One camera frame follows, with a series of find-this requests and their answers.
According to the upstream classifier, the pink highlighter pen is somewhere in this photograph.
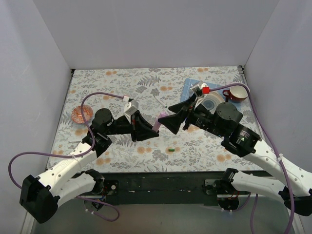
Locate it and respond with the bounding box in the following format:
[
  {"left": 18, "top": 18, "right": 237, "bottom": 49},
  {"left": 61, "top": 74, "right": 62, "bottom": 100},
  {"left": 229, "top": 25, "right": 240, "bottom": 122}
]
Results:
[{"left": 152, "top": 118, "right": 161, "bottom": 132}]

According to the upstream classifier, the white green-tipped marker pen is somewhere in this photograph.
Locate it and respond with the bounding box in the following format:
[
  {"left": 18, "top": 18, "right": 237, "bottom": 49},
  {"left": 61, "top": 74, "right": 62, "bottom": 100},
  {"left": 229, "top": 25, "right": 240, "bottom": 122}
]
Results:
[{"left": 155, "top": 97, "right": 167, "bottom": 108}]

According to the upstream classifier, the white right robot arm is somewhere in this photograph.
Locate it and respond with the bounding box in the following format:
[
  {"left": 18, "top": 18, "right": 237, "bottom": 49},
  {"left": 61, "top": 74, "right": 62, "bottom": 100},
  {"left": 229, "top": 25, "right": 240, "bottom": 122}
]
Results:
[{"left": 158, "top": 97, "right": 312, "bottom": 216}]

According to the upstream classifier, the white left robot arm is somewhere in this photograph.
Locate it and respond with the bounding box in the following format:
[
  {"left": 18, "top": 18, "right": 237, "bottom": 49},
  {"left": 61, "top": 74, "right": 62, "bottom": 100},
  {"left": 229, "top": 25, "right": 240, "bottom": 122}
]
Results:
[{"left": 19, "top": 108, "right": 159, "bottom": 223}]

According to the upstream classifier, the blue checkered cloth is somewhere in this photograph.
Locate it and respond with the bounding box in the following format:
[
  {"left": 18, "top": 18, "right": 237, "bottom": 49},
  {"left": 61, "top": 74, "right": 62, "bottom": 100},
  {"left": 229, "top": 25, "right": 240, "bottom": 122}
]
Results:
[{"left": 179, "top": 78, "right": 242, "bottom": 110}]

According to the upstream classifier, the beige blue-ringed plate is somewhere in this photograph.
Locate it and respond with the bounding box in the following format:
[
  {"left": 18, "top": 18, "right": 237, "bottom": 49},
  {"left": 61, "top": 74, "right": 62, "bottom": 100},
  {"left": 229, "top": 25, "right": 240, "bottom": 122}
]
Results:
[{"left": 195, "top": 91, "right": 225, "bottom": 114}]

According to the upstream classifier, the red white mug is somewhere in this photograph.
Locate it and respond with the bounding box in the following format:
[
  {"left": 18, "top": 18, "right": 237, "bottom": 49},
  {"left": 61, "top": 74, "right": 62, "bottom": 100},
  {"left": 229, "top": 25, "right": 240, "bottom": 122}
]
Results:
[{"left": 222, "top": 85, "right": 248, "bottom": 103}]

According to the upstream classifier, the red patterned small bowl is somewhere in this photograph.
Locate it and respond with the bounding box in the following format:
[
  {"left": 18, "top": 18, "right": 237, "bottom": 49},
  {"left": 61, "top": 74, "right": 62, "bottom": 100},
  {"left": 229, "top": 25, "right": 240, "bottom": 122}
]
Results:
[{"left": 71, "top": 105, "right": 93, "bottom": 124}]

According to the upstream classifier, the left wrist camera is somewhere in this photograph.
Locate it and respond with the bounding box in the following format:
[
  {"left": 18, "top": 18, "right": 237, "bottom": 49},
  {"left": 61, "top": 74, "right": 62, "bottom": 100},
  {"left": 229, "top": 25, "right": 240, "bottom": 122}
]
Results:
[{"left": 123, "top": 96, "right": 138, "bottom": 117}]

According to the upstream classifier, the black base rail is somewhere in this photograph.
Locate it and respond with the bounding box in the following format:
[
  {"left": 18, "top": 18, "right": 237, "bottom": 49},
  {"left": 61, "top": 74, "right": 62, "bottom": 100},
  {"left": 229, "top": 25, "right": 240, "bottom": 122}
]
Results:
[{"left": 73, "top": 172, "right": 256, "bottom": 208}]

